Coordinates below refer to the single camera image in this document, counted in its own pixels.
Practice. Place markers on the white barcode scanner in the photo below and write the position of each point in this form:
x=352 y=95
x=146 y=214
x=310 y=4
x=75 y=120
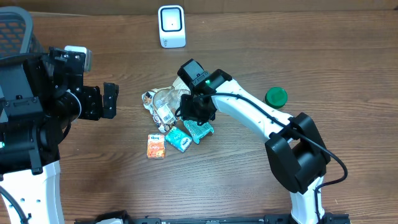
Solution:
x=171 y=20

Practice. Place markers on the orange tissue pack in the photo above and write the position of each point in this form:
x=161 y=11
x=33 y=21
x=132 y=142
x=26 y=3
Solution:
x=156 y=147

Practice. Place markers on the grey plastic shopping basket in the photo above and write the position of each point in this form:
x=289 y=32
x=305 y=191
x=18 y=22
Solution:
x=16 y=32

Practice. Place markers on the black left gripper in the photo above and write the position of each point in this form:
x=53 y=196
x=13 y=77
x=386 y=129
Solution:
x=95 y=99

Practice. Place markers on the teal tissue pack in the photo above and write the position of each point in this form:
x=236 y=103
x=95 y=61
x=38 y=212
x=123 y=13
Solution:
x=178 y=139

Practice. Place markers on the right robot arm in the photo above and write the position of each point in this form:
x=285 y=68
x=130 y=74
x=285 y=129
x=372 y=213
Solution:
x=294 y=147

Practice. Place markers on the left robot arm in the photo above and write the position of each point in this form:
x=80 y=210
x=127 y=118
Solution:
x=41 y=95

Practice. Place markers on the light green tissue pack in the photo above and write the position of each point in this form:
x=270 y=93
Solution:
x=196 y=131

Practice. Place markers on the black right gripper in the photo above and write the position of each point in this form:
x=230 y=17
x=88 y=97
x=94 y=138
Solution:
x=188 y=113

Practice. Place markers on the green lid jar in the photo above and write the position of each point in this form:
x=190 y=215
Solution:
x=276 y=97

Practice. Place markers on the beige brown snack pouch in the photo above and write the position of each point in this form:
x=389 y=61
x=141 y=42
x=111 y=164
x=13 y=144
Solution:
x=162 y=104

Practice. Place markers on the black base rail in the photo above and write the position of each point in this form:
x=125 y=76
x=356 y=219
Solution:
x=123 y=217

